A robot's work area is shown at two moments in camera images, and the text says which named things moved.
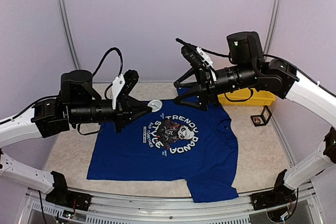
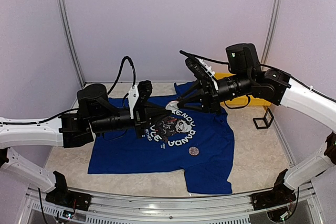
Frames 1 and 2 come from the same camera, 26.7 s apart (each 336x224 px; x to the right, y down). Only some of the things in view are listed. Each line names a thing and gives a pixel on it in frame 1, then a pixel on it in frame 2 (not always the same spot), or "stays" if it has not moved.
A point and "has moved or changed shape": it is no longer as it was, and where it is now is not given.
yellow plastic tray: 248,96 stays
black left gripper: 124,111 -> 144,115
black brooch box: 261,120 has moved or changed shape
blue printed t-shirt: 180,142 has moved or changed shape
